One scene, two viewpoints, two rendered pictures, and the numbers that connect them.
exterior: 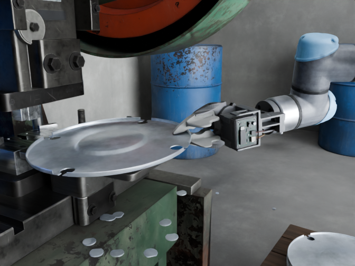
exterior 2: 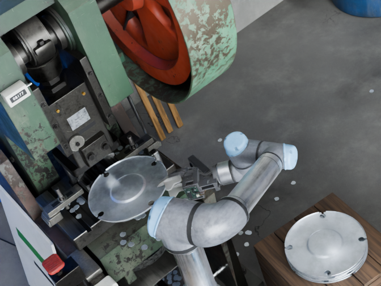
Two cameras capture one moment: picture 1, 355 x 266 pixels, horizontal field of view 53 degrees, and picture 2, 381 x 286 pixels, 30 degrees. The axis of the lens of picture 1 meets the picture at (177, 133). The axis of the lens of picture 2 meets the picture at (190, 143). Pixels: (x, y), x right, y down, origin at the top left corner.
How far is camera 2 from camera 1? 1.95 m
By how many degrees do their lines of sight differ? 42
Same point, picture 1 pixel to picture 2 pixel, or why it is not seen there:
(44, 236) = (103, 229)
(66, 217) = not seen: hidden behind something
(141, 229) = not seen: hidden behind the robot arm
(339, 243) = (341, 224)
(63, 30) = (96, 129)
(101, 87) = not seen: outside the picture
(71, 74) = (103, 153)
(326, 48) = (232, 153)
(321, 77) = (238, 163)
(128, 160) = (126, 210)
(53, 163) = (97, 205)
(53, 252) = (106, 238)
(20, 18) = (68, 151)
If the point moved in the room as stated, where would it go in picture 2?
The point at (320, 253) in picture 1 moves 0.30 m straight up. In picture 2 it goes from (315, 232) to (302, 176)
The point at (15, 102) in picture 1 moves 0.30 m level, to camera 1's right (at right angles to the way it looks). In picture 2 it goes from (79, 171) to (154, 184)
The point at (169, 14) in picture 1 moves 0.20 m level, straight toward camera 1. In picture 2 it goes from (172, 79) to (146, 120)
